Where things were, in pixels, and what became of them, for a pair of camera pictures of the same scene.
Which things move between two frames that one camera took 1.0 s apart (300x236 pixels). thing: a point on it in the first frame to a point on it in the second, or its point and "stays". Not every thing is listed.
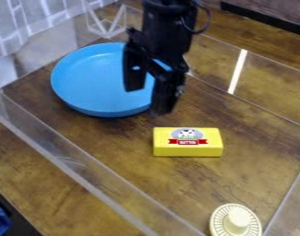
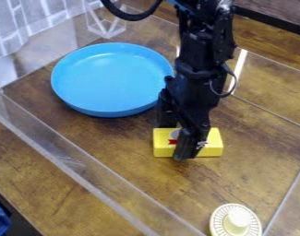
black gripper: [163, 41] to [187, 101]
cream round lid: [233, 219] stays
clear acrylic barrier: [126, 194] stays
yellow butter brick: [187, 142] stays
